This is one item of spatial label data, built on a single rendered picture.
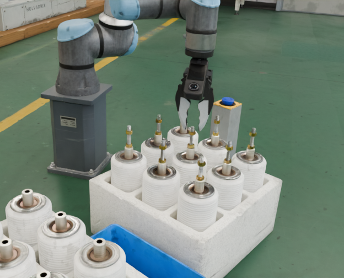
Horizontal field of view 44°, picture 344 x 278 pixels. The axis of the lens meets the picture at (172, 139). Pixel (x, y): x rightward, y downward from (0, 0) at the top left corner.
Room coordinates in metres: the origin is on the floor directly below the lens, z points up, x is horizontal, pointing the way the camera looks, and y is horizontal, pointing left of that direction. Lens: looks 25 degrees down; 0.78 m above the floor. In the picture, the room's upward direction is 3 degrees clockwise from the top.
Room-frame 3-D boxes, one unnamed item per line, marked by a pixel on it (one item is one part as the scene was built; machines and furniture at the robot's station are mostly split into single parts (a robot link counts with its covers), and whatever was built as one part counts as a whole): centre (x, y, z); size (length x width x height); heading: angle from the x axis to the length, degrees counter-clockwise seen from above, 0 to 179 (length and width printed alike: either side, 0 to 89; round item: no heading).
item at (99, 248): (0.61, 0.12, 0.26); 0.02 x 0.02 x 0.03
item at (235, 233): (1.03, -0.05, 0.09); 0.39 x 0.39 x 0.18; 52
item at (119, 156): (1.01, 0.11, 0.25); 0.08 x 0.08 x 0.01
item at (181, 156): (1.03, -0.05, 0.25); 0.08 x 0.08 x 0.01
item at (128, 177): (1.01, 0.11, 0.16); 0.10 x 0.10 x 0.18
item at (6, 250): (0.60, 0.29, 0.26); 0.02 x 0.02 x 0.03
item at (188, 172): (1.03, -0.05, 0.16); 0.10 x 0.10 x 0.18
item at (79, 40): (1.40, 0.33, 0.47); 0.13 x 0.12 x 0.14; 123
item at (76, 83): (1.39, 0.34, 0.35); 0.15 x 0.15 x 0.10
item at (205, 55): (1.05, -0.06, 0.48); 0.09 x 0.08 x 0.12; 172
